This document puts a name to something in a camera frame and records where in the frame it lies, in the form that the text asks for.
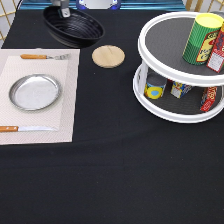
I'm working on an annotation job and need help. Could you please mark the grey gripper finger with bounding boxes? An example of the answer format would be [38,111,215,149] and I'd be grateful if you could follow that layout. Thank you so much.
[60,0,70,18]

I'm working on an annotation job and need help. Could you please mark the round wooden coaster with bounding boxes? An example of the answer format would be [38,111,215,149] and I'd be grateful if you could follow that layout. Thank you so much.
[92,45,125,68]

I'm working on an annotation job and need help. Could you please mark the blue yellow small box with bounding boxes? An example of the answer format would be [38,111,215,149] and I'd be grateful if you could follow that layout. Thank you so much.
[171,82,192,99]

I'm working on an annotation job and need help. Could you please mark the black ribbed bowl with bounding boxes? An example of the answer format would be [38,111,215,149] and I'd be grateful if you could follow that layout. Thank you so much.
[43,6,105,49]

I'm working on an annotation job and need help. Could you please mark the gold wire rack left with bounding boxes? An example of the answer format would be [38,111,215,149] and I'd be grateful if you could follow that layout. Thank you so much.
[0,0,19,42]

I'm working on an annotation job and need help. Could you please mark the beige woven placemat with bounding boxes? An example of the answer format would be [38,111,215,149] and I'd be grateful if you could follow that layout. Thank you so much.
[0,49,80,145]

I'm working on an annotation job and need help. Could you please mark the wooden-handled knife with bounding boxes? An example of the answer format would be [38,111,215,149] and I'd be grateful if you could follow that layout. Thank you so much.
[0,126,57,132]

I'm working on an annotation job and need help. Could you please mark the red butter box lower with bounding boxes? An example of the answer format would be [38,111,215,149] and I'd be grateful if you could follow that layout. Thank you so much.
[200,87,217,112]

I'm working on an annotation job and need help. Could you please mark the round silver metal plate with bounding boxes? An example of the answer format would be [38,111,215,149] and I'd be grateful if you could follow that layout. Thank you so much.
[9,74,62,111]

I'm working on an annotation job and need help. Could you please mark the yellow blue tin can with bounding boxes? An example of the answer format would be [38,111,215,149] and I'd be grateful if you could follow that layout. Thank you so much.
[144,72,167,99]

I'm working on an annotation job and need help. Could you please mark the red raisins box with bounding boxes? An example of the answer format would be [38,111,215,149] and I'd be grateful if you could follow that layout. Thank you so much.
[207,24,224,73]

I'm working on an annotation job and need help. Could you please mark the wooden-handled fork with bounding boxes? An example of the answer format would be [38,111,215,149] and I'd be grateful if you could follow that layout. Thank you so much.
[20,54,70,60]

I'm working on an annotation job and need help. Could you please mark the white two-tier lazy Susan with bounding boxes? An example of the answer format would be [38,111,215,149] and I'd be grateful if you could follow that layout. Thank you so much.
[133,12,224,123]

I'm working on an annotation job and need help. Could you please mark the green yellow-lidded canister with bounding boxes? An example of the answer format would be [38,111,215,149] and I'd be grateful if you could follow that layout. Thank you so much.
[182,13,224,65]

